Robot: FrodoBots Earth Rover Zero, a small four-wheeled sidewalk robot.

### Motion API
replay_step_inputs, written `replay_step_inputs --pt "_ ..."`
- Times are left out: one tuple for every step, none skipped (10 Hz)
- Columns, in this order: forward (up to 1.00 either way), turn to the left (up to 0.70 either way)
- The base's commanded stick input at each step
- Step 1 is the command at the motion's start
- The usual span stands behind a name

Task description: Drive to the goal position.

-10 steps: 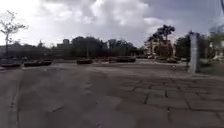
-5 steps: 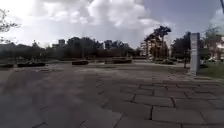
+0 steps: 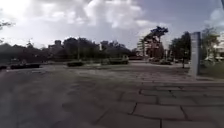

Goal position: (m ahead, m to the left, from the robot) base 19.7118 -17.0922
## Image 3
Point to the low dark hedge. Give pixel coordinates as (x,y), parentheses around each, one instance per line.
(25,66)
(118,61)
(75,63)

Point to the grey stone slab pavement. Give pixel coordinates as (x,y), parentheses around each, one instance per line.
(100,100)

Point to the row of trees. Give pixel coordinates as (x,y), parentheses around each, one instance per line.
(66,50)

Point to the dark leafy tree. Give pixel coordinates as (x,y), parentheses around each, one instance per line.
(181,46)

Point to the grey tall pillar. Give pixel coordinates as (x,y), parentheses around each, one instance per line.
(195,53)

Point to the grass strip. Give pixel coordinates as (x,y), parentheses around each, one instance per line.
(213,70)

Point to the light building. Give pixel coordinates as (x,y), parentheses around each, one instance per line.
(218,46)

